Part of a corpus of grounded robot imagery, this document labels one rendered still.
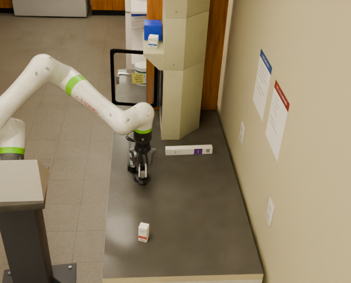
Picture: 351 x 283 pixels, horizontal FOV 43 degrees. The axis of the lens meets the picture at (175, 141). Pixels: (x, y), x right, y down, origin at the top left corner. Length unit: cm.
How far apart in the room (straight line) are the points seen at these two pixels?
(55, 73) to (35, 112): 284
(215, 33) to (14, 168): 146
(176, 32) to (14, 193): 117
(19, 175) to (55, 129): 241
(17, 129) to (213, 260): 117
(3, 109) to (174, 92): 95
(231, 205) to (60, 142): 249
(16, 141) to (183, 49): 101
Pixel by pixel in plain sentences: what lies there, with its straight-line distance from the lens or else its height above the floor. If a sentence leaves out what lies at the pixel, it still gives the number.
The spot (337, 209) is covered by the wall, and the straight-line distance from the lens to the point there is 139.
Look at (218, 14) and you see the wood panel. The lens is 285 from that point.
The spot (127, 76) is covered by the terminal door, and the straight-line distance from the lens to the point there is 292.
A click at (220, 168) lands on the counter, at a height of 94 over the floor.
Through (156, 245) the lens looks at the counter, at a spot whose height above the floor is 94.
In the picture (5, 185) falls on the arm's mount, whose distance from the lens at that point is 235.
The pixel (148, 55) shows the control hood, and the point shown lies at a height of 150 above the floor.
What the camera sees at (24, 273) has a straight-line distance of 286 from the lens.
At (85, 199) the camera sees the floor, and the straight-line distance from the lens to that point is 378.
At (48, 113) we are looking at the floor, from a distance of 495.
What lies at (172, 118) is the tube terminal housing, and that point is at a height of 110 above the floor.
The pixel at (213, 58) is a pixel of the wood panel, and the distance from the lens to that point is 295.
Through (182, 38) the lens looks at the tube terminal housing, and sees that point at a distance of 247.
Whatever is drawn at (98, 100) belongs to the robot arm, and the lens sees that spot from 213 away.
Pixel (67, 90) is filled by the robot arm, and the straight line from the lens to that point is 224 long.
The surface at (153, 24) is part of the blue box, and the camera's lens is 266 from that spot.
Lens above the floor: 250
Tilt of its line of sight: 34 degrees down
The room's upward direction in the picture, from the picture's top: 3 degrees clockwise
